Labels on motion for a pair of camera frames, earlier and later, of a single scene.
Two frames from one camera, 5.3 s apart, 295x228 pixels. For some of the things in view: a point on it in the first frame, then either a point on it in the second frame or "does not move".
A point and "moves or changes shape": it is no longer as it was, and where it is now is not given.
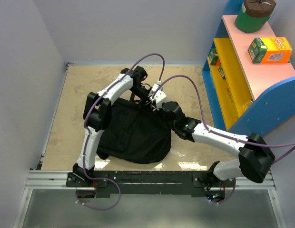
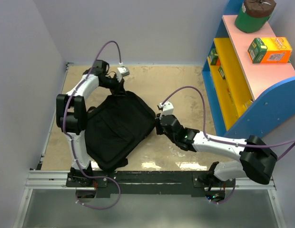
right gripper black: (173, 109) → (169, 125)
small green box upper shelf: (213, 57) does not move
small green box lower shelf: (221, 72) does not move
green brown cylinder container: (254, 14) does not move
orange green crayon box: (276, 50) does not move
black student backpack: (136, 134) moves or changes shape
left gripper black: (146, 97) → (120, 90)
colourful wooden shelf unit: (250, 77) does not move
